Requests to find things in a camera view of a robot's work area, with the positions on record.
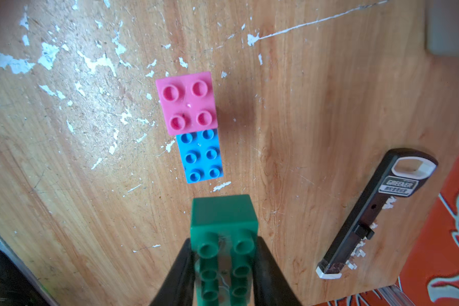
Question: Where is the grey green plastic toolbox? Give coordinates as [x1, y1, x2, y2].
[425, 1, 459, 57]

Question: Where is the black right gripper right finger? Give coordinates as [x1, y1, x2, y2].
[252, 237, 302, 306]

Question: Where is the green long lego brick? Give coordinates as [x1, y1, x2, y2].
[190, 195, 258, 305]

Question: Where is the light blue long lego brick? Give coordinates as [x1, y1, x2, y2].
[176, 129, 224, 184]

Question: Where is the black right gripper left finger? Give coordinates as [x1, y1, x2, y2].
[150, 238, 195, 306]

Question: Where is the dark brown bit holder case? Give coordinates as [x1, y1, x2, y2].
[316, 148, 439, 280]

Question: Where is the pink square lego brick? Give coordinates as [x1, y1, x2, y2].
[156, 71, 218, 136]

